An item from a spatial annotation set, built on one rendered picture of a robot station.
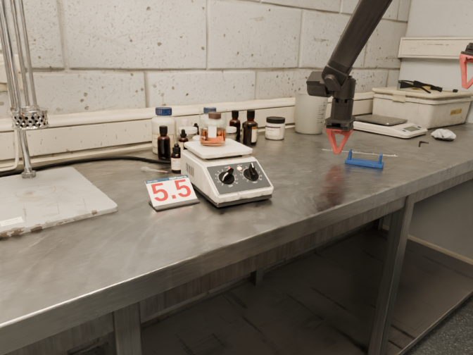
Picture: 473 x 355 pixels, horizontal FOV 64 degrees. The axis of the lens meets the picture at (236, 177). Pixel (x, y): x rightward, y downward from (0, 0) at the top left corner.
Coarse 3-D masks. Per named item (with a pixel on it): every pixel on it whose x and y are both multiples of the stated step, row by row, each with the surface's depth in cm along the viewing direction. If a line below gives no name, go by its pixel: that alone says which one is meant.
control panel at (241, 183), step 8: (208, 168) 75; (216, 168) 75; (224, 168) 76; (256, 168) 79; (216, 176) 74; (240, 176) 76; (264, 176) 78; (216, 184) 73; (224, 184) 73; (232, 184) 74; (240, 184) 74; (248, 184) 75; (256, 184) 75; (264, 184) 76; (224, 192) 72
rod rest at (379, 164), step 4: (348, 152) 103; (348, 156) 104; (380, 156) 100; (348, 160) 104; (352, 160) 104; (356, 160) 104; (360, 160) 104; (364, 160) 104; (368, 160) 105; (380, 160) 100; (352, 164) 104; (356, 164) 103; (360, 164) 103; (364, 164) 102; (368, 164) 102; (372, 164) 101; (376, 164) 101; (380, 164) 101
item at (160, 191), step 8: (152, 184) 74; (160, 184) 74; (168, 184) 75; (176, 184) 76; (184, 184) 76; (152, 192) 73; (160, 192) 73; (168, 192) 74; (176, 192) 75; (184, 192) 75; (192, 192) 76; (160, 200) 72; (168, 200) 73
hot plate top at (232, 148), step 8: (184, 144) 84; (192, 144) 83; (232, 144) 84; (240, 144) 84; (200, 152) 77; (208, 152) 77; (216, 152) 77; (224, 152) 78; (232, 152) 78; (240, 152) 79; (248, 152) 80
